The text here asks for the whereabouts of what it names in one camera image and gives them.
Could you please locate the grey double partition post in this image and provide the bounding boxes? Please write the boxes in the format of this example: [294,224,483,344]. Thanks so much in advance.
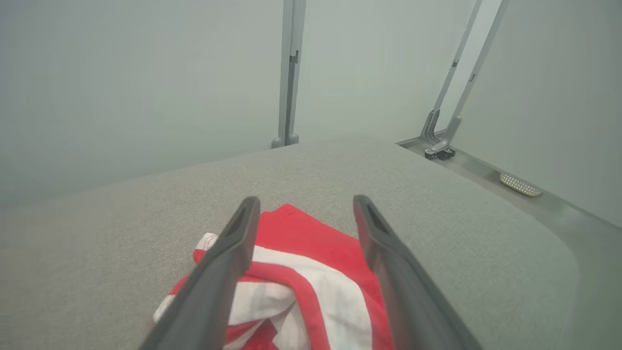
[271,0,307,149]

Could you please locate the white perforated oval plate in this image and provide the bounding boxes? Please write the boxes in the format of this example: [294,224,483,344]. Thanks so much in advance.
[500,172,543,197]

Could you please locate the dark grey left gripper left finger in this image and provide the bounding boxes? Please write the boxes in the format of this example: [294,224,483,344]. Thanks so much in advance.
[140,196,261,350]

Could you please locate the red basketball shorts white stripe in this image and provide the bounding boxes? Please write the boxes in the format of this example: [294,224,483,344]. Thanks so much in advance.
[153,203,397,350]

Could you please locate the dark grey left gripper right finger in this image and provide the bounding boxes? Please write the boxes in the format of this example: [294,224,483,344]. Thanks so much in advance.
[353,194,483,350]

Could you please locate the grey partition post with bracket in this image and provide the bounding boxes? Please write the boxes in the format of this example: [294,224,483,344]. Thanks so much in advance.
[425,0,511,161]
[420,0,484,146]

